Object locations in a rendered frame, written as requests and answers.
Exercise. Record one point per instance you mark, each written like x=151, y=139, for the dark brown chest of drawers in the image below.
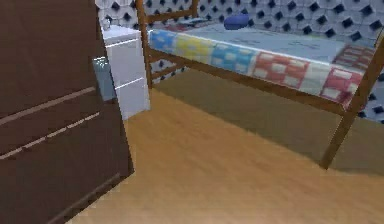
x=50, y=100

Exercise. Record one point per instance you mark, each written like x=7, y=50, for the wooden bed with patchwork quilt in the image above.
x=266, y=56

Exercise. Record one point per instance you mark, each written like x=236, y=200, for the dark blue pillow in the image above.
x=236, y=21

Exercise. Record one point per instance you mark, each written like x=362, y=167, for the white bedside cabinet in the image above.
x=128, y=66

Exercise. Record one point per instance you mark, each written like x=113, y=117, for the flat grey book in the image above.
x=191, y=22

